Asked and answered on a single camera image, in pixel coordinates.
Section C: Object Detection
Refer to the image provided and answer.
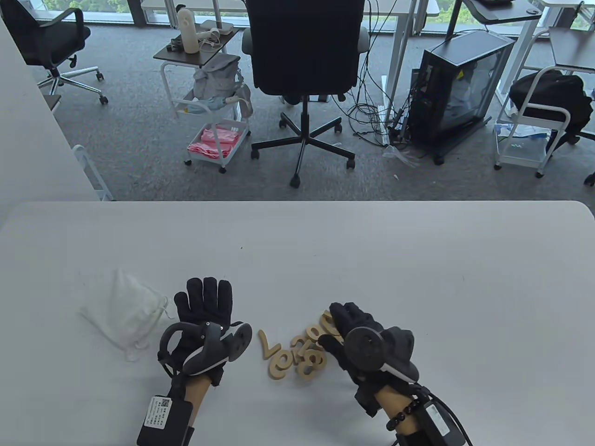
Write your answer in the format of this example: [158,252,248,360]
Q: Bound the person's left hand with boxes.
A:
[158,277,245,386]

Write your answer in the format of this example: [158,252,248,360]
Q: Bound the person's right hand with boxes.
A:
[317,302,420,416]

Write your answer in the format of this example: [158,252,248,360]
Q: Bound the white drawstring cloth bag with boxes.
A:
[80,267,173,362]

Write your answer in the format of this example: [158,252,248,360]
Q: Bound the pile of wooden number blocks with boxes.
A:
[258,310,344,382]

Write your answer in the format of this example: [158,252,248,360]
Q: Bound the person's right forearm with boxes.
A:
[374,383,428,436]

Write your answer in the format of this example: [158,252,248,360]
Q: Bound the person's left forearm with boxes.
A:
[184,374,214,428]

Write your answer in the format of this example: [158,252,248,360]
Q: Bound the black bag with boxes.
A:
[509,70,595,151]

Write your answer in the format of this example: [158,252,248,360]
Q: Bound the grey handheld tracking controller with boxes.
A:
[158,321,253,377]
[344,325,419,384]

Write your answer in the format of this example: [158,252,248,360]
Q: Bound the black wrist sensor box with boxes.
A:
[137,395,193,446]
[416,397,465,442]

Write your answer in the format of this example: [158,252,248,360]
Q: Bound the pink folded cloths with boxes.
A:
[188,128,242,160]

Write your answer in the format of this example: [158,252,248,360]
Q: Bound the clear plastic wrapper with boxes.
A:
[382,145,421,168]

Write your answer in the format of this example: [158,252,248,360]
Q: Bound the white metal rack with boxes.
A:
[72,145,115,201]

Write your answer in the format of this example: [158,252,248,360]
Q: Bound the light blue pouch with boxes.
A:
[183,95,238,115]

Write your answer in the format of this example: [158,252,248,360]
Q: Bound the grey backpack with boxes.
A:
[193,53,254,117]

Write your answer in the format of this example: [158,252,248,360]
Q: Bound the white rolling cart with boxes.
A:
[494,65,572,178]

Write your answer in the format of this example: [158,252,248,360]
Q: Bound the white cart with dark top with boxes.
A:
[153,27,252,174]

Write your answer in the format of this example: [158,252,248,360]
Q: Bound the black computer tower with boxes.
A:
[409,30,516,165]

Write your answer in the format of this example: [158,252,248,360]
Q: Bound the cream cylindrical device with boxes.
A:
[177,8,201,54]

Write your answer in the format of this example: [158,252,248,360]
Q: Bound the black high-back office chair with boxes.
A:
[242,0,370,189]

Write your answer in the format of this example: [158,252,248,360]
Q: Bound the black chrome-base office chair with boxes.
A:
[0,0,109,105]

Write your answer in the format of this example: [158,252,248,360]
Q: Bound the black standing desk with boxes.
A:
[444,0,543,43]

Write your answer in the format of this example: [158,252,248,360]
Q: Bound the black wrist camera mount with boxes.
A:
[354,381,386,417]

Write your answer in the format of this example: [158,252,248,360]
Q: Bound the dark bead bracelet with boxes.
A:
[386,400,424,431]

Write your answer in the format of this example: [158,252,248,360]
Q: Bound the black sensor cable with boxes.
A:
[418,386,472,446]

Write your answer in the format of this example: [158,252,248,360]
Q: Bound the tangle of black cables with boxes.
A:
[339,0,412,145]

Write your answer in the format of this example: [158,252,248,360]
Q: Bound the dark-topped white-frame desk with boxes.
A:
[495,0,595,108]

